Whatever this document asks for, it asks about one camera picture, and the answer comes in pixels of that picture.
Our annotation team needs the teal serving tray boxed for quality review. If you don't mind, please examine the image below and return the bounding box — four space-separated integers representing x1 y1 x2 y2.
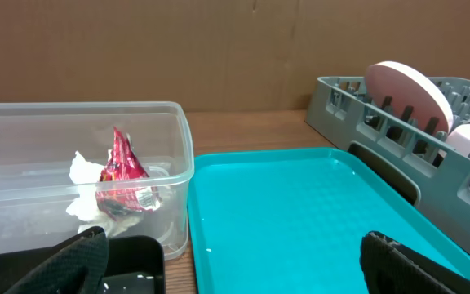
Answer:
188 148 470 293

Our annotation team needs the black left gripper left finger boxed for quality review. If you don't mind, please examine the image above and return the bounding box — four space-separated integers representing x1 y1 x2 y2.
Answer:
0 226 109 294

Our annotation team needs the clear plastic bin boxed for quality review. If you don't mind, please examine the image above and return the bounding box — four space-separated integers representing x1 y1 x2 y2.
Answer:
0 101 194 260

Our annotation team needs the black plastic tray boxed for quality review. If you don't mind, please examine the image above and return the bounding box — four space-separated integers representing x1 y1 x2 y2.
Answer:
0 234 166 294

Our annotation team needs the white pink plate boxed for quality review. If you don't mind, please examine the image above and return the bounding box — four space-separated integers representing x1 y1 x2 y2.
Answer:
364 61 454 134

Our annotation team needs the white tissue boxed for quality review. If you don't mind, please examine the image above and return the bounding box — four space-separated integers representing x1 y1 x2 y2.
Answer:
66 151 144 238

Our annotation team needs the red snack wrapper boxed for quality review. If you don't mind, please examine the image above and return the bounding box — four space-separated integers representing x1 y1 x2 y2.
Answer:
95 127 162 221

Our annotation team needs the grey dishwasher rack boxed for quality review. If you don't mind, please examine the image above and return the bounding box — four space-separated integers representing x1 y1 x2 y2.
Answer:
306 77 470 255

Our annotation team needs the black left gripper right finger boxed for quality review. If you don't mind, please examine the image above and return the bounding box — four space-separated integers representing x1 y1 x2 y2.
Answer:
360 231 470 294

